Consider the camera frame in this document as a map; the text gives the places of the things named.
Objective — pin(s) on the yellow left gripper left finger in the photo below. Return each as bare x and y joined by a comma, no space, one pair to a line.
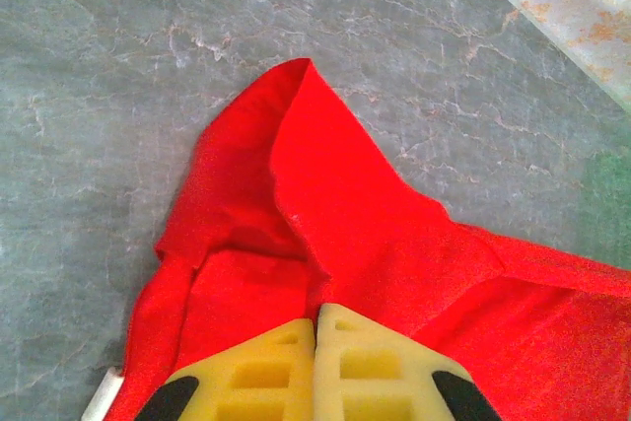
246,381

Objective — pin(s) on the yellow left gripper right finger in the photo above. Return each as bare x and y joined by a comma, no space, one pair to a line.
374,371

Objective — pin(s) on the red t-shirt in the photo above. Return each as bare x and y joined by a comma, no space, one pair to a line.
374,224

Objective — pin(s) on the green plastic basket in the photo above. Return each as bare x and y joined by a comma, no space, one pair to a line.
611,194

